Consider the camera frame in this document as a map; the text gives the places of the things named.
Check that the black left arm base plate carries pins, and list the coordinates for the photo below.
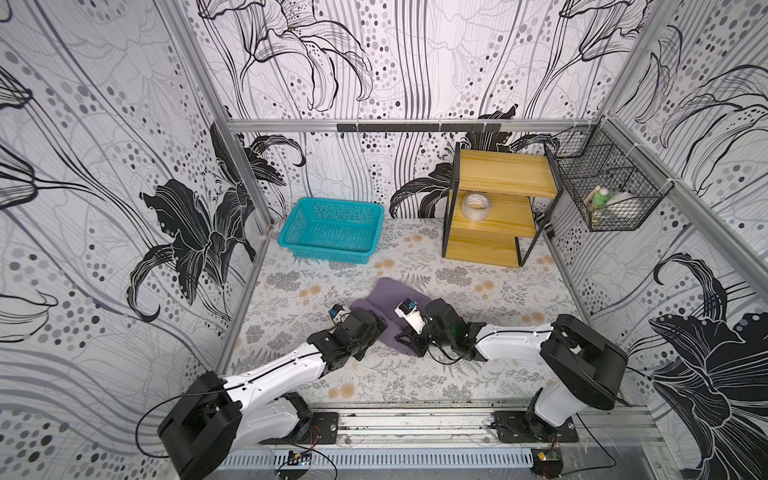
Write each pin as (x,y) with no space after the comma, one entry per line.
(319,429)

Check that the wooden black-framed shelf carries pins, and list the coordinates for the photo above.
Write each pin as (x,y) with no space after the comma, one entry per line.
(521,188)

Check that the floral patterned tablecloth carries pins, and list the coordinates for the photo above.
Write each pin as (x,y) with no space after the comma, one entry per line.
(292,298)

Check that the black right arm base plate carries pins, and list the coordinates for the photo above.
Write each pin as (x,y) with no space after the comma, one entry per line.
(513,427)

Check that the white slotted cable duct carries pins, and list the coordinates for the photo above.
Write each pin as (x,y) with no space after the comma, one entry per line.
(374,459)

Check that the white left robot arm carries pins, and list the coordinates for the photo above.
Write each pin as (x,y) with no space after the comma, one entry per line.
(216,415)

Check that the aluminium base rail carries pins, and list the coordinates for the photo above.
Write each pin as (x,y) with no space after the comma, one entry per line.
(437,424)

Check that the green white bottle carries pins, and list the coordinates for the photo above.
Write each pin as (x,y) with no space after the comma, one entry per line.
(598,204)

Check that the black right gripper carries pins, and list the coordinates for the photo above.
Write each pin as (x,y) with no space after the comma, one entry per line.
(417,338)

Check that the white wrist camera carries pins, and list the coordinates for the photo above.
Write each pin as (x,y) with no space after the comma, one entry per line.
(408,310)
(338,314)

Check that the black wire basket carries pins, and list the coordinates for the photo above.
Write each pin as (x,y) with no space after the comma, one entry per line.
(582,158)

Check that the teal plastic basket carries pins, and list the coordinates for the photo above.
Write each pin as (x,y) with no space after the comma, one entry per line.
(333,230)

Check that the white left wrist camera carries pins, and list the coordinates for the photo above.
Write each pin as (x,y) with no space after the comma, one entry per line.
(338,314)

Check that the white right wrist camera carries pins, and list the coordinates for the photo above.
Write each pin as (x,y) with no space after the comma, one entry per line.
(408,310)

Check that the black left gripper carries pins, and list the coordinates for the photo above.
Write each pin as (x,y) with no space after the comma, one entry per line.
(374,335)

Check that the small black power module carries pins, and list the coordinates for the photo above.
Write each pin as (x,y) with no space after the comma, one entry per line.
(546,463)

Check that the small green circuit board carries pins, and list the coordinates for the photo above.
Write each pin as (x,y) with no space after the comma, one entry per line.
(302,459)

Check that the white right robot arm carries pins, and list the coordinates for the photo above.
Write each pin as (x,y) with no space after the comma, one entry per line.
(588,368)

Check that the purple long pants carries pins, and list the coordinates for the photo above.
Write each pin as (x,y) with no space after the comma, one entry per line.
(386,295)

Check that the clear tape roll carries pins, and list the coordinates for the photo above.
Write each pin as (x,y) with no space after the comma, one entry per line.
(476,207)

